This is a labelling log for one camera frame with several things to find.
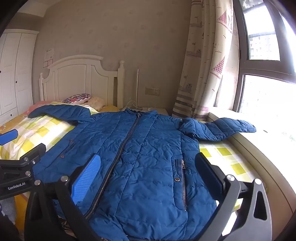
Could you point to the white wall paper sheet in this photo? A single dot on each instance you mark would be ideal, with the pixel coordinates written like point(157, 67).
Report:
point(50, 54)

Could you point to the dark framed window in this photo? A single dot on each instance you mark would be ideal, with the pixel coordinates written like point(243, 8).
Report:
point(261, 67)

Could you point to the beige plush pillow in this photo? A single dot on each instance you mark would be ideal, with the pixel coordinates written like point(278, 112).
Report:
point(98, 103)

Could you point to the small wall sticker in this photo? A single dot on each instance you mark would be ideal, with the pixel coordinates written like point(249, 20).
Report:
point(48, 63)

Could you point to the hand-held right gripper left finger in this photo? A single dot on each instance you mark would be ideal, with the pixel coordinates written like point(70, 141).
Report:
point(86, 178)

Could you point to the beige window sill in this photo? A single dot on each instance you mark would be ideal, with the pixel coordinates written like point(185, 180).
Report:
point(266, 157)

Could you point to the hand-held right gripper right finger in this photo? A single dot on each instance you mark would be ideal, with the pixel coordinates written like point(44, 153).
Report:
point(208, 173)

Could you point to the thin metal rod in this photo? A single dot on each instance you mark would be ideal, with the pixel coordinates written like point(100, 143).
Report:
point(137, 88)

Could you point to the white wooden headboard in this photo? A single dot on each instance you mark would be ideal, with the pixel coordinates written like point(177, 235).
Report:
point(76, 78)

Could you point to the colourful patterned pillow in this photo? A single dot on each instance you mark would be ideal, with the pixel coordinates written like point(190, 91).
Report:
point(76, 98)

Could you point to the printed beige curtain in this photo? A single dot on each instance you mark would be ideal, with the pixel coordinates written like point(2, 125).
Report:
point(203, 69)

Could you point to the yellow checked bed sheet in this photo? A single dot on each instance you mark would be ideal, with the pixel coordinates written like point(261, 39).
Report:
point(46, 132)

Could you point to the white wardrobe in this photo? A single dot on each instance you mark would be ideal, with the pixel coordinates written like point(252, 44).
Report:
point(13, 76)

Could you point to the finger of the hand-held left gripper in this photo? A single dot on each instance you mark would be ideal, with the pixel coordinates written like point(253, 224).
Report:
point(8, 136)
point(32, 156)

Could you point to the blue quilted jacket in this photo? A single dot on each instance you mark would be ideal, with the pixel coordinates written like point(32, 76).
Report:
point(143, 150)

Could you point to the wall socket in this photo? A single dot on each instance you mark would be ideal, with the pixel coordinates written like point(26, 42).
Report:
point(152, 91)

